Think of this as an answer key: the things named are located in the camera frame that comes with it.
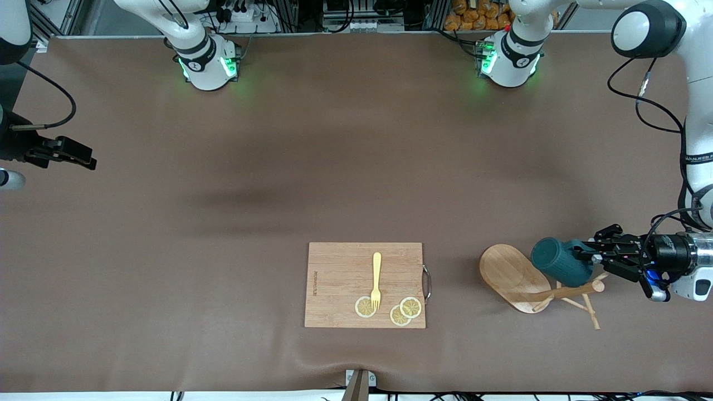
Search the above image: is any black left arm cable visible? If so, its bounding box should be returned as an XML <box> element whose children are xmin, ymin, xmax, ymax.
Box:
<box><xmin>607</xmin><ymin>55</ymin><xmax>704</xmax><ymax>234</ymax></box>

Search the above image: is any white power strip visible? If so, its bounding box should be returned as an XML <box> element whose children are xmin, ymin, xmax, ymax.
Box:
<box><xmin>214</xmin><ymin>4</ymin><xmax>280</xmax><ymax>34</ymax></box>

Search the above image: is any dark green mug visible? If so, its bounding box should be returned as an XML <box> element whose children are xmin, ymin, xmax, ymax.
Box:
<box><xmin>530</xmin><ymin>236</ymin><xmax>597</xmax><ymax>288</ymax></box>

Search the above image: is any orange snack packet pile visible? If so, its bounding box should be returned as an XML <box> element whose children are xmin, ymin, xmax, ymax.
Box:
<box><xmin>443</xmin><ymin>0</ymin><xmax>559</xmax><ymax>32</ymax></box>

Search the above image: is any yellow plastic fork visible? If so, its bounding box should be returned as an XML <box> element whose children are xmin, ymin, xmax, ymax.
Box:
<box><xmin>370</xmin><ymin>252</ymin><xmax>383</xmax><ymax>312</ymax></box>

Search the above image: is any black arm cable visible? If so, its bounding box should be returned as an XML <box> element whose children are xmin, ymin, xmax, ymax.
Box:
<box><xmin>10</xmin><ymin>60</ymin><xmax>77</xmax><ymax>132</ymax></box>
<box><xmin>607</xmin><ymin>55</ymin><xmax>704</xmax><ymax>234</ymax></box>

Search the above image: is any aluminium frame post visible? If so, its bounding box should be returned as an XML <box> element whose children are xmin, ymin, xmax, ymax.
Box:
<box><xmin>28</xmin><ymin>0</ymin><xmax>84</xmax><ymax>52</ymax></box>

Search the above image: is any wooden mug tree rack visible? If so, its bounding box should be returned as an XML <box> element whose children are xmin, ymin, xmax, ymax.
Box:
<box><xmin>478</xmin><ymin>243</ymin><xmax>611</xmax><ymax>331</ymax></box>

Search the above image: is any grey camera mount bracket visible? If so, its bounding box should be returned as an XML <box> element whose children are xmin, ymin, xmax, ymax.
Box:
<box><xmin>340</xmin><ymin>368</ymin><xmax>378</xmax><ymax>401</ymax></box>

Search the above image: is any wooden cutting board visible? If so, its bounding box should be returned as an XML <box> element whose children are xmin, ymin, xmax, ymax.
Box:
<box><xmin>304</xmin><ymin>242</ymin><xmax>433</xmax><ymax>330</ymax></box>

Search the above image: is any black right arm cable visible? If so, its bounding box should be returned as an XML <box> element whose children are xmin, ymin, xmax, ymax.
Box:
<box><xmin>10</xmin><ymin>60</ymin><xmax>77</xmax><ymax>132</ymax></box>

